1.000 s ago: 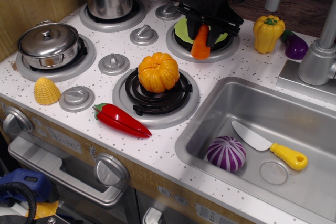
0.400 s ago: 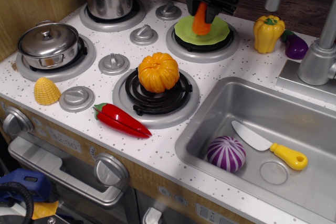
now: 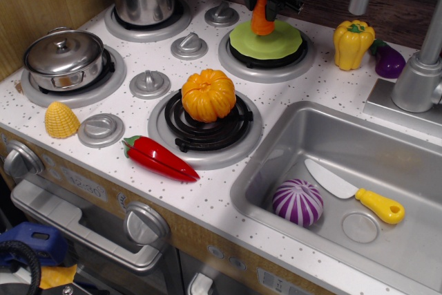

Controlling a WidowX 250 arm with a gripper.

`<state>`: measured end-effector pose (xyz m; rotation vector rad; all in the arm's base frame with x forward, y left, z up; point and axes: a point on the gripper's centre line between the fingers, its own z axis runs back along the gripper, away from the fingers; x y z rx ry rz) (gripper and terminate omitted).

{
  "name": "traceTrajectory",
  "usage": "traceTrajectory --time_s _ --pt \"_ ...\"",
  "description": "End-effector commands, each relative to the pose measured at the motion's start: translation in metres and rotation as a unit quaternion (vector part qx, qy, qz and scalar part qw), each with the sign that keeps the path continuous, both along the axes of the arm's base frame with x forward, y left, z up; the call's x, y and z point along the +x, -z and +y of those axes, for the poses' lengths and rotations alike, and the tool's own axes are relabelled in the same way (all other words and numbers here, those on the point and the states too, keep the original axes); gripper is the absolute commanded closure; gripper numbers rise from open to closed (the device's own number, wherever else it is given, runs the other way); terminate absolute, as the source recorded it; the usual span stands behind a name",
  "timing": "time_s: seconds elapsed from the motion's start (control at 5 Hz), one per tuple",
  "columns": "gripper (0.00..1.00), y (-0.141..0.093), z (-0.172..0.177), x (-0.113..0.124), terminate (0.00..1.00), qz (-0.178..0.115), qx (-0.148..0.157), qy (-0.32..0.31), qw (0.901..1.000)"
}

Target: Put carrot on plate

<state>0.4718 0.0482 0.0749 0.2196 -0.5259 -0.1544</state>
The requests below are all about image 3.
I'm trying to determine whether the silver oven dial left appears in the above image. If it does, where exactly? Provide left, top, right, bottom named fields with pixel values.
left=3, top=140, right=45, bottom=183

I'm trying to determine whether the silver oven door handle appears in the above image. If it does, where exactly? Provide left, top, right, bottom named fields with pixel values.
left=12, top=180, right=163, bottom=276

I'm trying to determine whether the silver toy faucet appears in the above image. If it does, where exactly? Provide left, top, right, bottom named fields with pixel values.
left=347, top=0, right=442, bottom=113

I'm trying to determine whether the black front coil burner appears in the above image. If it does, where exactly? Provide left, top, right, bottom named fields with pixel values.
left=164, top=92, right=253, bottom=153

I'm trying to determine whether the green plate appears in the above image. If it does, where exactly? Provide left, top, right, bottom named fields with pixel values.
left=229, top=20, right=302, bottom=60

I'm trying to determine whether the red toy chili pepper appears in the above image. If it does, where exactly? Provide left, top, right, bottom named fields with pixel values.
left=122, top=135, right=200, bottom=182

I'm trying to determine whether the silver sink basin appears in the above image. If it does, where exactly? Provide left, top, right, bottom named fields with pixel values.
left=230, top=102, right=441, bottom=294

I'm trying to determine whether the low steel pan with lid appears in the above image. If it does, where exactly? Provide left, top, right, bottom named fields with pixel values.
left=23, top=28, right=104, bottom=91

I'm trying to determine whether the yellow toy corn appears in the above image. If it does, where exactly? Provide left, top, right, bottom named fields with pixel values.
left=44, top=102, right=80, bottom=139

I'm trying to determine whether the silver stove knob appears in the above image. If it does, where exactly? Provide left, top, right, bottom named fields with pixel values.
left=204, top=1, right=239, bottom=28
left=77, top=113, right=125, bottom=149
left=171, top=32, right=209, bottom=61
left=129, top=70, right=171, bottom=99

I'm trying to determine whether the orange toy carrot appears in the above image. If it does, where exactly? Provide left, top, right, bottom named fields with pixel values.
left=251, top=0, right=275, bottom=36

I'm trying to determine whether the silver stove knob centre left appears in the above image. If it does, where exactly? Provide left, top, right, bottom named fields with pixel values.
left=129, top=70, right=171, bottom=99

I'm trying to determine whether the orange toy pumpkin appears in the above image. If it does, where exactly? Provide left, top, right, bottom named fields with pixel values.
left=181, top=68, right=236, bottom=123

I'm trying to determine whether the blue device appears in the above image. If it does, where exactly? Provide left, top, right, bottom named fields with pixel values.
left=1, top=222, right=68, bottom=266

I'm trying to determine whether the black hose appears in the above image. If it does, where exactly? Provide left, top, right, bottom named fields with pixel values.
left=0, top=240, right=42, bottom=292

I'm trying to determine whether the purple toy eggplant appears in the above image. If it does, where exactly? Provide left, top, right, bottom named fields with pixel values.
left=369, top=39, right=406, bottom=79

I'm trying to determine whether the yellow cloth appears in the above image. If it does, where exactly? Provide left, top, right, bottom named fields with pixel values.
left=39, top=265, right=77, bottom=289

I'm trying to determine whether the silver oven dial right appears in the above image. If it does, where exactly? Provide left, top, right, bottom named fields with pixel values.
left=123, top=201, right=170, bottom=246

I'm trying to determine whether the yellow toy bell pepper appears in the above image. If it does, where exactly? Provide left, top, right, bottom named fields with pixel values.
left=333, top=20, right=376, bottom=70

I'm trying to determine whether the black rear right burner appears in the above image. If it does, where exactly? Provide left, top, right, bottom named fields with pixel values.
left=229, top=37, right=308, bottom=68

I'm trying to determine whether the silver stove knob rear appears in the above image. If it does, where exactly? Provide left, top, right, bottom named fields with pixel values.
left=204, top=1, right=239, bottom=28

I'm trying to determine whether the silver oven dial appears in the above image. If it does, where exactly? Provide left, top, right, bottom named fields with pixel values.
left=123, top=201, right=170, bottom=246
left=3, top=140, right=45, bottom=183

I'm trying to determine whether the silver stove knob middle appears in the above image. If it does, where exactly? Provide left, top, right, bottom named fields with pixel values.
left=171, top=32, right=209, bottom=61

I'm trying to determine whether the silver stove knob front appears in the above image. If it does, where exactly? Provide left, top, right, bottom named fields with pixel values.
left=77, top=113, right=125, bottom=149

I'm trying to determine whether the yellow handled toy knife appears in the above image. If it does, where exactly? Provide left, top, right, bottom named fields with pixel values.
left=304, top=159, right=405, bottom=225

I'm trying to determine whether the purple striped toy onion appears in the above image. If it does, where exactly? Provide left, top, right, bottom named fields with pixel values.
left=272, top=179, right=324, bottom=227

